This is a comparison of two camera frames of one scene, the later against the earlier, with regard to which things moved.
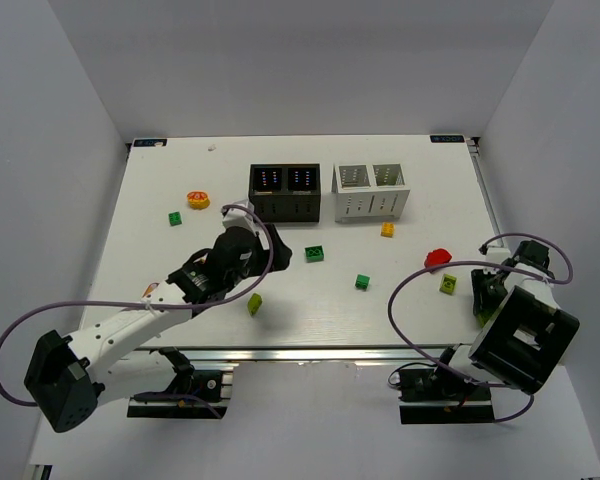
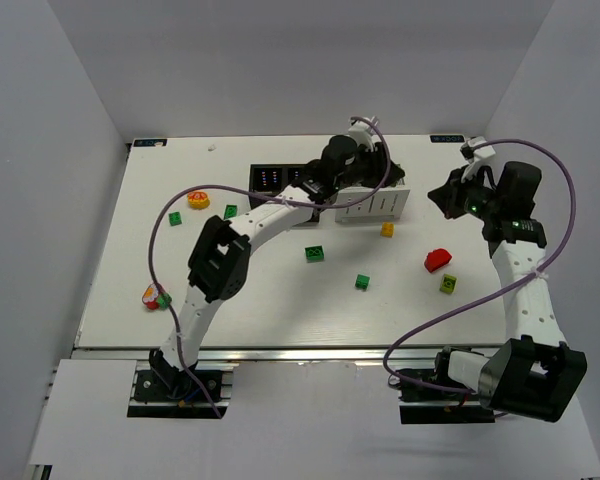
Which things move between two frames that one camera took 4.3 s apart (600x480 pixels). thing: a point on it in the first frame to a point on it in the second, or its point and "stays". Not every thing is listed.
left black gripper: [268, 248] to [380, 167]
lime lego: [448, 283] stays
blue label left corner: [150, 143] stays
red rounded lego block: [437, 257] stays
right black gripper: [487, 288] to [456, 193]
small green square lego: [175, 218] stays
